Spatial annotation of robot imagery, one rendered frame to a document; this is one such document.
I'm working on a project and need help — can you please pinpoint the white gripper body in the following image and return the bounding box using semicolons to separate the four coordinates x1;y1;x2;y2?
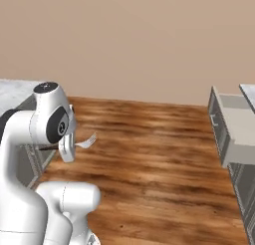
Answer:
58;130;77;164

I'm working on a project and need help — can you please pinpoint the grey base cabinet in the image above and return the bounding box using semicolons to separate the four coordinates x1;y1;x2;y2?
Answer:
227;162;255;245
14;94;58;190

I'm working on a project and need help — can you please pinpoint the open grey drawer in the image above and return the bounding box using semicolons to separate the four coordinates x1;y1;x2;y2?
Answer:
207;85;255;169

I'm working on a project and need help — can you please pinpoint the silver metal fork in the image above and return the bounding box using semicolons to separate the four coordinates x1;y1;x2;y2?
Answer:
38;131;99;152

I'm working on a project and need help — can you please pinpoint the grey drawer handle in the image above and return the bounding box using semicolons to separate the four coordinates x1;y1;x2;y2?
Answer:
209;112;221;128

